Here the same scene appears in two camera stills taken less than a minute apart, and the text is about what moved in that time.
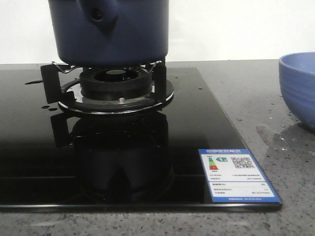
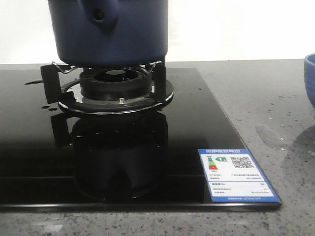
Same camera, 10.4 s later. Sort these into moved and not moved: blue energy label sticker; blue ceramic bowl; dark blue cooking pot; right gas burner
Moved: blue ceramic bowl
Not moved: dark blue cooking pot; blue energy label sticker; right gas burner
